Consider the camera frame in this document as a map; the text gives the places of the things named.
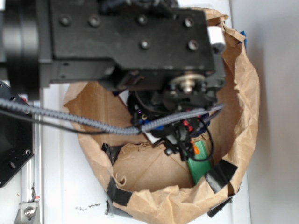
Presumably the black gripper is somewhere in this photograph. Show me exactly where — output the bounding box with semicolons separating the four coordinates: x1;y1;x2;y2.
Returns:
40;0;225;112

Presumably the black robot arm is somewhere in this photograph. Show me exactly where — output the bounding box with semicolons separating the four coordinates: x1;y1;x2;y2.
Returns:
0;0;225;113

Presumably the orange toy carrot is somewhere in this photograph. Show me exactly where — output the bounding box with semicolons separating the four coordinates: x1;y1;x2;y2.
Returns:
190;141;199;155

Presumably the green wooden block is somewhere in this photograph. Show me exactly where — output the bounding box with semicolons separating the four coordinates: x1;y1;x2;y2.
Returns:
187;141;212;185

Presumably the brown paper bag bin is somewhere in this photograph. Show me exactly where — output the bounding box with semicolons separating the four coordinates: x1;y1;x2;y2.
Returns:
78;9;260;224

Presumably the white tray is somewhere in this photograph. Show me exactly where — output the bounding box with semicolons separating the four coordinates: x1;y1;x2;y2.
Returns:
43;0;252;224

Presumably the thin black cable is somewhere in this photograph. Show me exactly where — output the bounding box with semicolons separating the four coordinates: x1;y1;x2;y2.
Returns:
0;108;221;162

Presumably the grey braided cable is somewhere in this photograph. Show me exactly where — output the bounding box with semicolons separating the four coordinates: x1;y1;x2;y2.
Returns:
0;98;225;136

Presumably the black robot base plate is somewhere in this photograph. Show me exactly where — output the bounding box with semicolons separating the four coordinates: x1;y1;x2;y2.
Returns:
0;107;33;187

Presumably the aluminium extrusion rail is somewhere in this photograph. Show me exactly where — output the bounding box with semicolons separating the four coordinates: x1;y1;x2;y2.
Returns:
20;93;44;224

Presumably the metal corner bracket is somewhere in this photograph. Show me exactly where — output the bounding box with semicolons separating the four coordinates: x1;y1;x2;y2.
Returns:
14;202;41;224

